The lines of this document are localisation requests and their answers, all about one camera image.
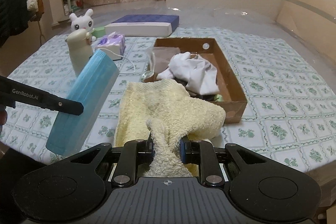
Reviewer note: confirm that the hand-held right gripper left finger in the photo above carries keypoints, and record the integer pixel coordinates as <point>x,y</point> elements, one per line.
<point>150,146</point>

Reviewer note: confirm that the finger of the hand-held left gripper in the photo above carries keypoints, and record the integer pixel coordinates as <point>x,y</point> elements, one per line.
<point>39,98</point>

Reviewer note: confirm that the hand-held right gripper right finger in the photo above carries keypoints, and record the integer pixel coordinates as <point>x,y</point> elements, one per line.
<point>184,151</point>

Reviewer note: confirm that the yellow towel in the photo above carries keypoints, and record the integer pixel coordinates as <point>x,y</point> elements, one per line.
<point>162,108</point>

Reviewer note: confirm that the blue face mask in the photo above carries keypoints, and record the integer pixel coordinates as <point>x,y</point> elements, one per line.
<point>86,87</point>

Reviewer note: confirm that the green cleaning cloth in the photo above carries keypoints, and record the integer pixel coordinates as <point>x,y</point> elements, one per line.
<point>219,97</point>

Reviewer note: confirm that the brown cardboard box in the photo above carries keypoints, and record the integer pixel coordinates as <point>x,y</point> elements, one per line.
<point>236,111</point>

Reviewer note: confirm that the white cloth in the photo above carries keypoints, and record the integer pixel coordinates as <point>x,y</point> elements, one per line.
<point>194,74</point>

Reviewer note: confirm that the clear plastic bag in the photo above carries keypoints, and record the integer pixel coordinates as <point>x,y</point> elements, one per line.
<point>162,58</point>

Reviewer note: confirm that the pale green thermos bottle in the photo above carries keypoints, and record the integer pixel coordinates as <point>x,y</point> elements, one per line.
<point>78,53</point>

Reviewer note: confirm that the metal coat rack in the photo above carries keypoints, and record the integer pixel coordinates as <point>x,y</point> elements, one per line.
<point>40,29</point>

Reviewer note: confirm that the white bunny plush toy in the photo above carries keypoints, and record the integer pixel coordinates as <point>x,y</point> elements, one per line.
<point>81,23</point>

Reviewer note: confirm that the light green box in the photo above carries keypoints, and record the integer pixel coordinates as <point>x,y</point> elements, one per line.
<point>99,32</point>

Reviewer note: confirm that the purple tissue pack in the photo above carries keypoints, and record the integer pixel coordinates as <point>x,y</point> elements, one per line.
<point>113,40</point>

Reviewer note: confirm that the black jacket white logo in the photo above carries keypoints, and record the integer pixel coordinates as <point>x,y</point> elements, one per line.
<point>15,3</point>

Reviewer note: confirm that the black quilted jacket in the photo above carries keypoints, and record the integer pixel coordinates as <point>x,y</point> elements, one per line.
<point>2,3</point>

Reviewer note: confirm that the green floral tablecloth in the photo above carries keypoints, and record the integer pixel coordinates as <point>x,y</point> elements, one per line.
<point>275,77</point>

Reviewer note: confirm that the blue and white flat box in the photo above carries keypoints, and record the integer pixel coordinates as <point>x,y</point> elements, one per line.
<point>147,20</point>

